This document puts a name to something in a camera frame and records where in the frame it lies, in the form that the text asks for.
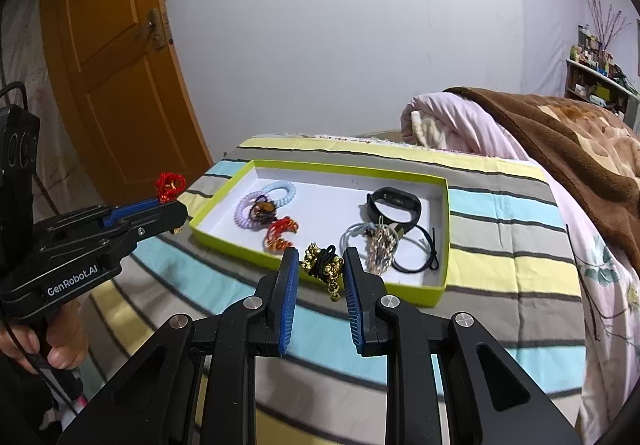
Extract brown bead bracelet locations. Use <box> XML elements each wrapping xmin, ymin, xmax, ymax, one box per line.
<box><xmin>247</xmin><ymin>195</ymin><xmax>281</xmax><ymax>226</ymax></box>

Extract grey elastic hair tie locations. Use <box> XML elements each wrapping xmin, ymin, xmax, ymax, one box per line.
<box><xmin>340</xmin><ymin>221</ymin><xmax>401</xmax><ymax>266</ymax></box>

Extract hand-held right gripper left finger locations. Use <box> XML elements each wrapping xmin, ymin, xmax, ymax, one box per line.
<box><xmin>57</xmin><ymin>247</ymin><xmax>300</xmax><ymax>445</ymax></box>

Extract striped bedsheet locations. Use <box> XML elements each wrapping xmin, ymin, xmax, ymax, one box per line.
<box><xmin>65</xmin><ymin>135</ymin><xmax>586</xmax><ymax>445</ymax></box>

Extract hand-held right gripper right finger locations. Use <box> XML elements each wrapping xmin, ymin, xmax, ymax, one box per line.
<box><xmin>344</xmin><ymin>247</ymin><xmax>583</xmax><ymax>445</ymax></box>

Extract red gold knotted bracelet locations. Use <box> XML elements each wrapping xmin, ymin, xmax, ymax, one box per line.
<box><xmin>155</xmin><ymin>172</ymin><xmax>187</xmax><ymax>204</ymax></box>
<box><xmin>262</xmin><ymin>216</ymin><xmax>301</xmax><ymax>253</ymax></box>

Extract orange wooden door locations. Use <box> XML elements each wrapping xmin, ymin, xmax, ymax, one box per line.
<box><xmin>37</xmin><ymin>0</ymin><xmax>216</xmax><ymax>210</ymax></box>

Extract pink floral quilt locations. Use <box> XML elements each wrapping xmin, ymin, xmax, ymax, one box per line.
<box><xmin>400</xmin><ymin>92</ymin><xmax>640</xmax><ymax>445</ymax></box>

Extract green cardboard box tray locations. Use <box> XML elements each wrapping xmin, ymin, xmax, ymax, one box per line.
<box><xmin>189</xmin><ymin>159</ymin><xmax>450</xmax><ymax>308</ymax></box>

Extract blue spiral hair tie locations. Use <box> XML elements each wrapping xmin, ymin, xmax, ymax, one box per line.
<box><xmin>252</xmin><ymin>181</ymin><xmax>297</xmax><ymax>210</ymax></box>

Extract brown blanket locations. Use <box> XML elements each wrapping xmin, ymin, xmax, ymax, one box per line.
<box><xmin>442</xmin><ymin>86</ymin><xmax>640</xmax><ymax>271</ymax></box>

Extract thin black hair tie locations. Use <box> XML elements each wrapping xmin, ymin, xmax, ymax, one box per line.
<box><xmin>391</xmin><ymin>224</ymin><xmax>441</xmax><ymax>273</ymax></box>

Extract cluttered shelf desk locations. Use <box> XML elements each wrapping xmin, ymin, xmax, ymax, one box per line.
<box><xmin>565</xmin><ymin>25</ymin><xmax>640</xmax><ymax>130</ymax></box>

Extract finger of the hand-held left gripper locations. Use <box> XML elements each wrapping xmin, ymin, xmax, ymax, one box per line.
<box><xmin>120</xmin><ymin>201</ymin><xmax>190</xmax><ymax>247</ymax></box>
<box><xmin>102</xmin><ymin>199</ymin><xmax>165</xmax><ymax>229</ymax></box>

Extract dried branches in vase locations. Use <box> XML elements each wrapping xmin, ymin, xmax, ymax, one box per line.
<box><xmin>587</xmin><ymin>0</ymin><xmax>632</xmax><ymax>50</ymax></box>

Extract purple spiral hair tie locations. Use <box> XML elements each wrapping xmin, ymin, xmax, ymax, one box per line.
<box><xmin>235</xmin><ymin>192</ymin><xmax>281</xmax><ymax>232</ymax></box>

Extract gold bell black hair tie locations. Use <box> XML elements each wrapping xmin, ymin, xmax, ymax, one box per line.
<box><xmin>299</xmin><ymin>242</ymin><xmax>346</xmax><ymax>303</ymax></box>

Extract brass door lock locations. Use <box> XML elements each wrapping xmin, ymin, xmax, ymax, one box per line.
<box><xmin>146</xmin><ymin>0</ymin><xmax>173</xmax><ymax>50</ymax></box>

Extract black fitness band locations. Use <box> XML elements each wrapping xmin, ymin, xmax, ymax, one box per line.
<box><xmin>366</xmin><ymin>187</ymin><xmax>423</xmax><ymax>232</ymax></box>

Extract person's left hand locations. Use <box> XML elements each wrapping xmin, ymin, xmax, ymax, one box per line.
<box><xmin>0</xmin><ymin>297</ymin><xmax>89</xmax><ymax>371</ymax></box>

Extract metal chain bracelet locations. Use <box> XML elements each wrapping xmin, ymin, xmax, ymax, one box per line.
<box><xmin>365</xmin><ymin>220</ymin><xmax>401</xmax><ymax>275</ymax></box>

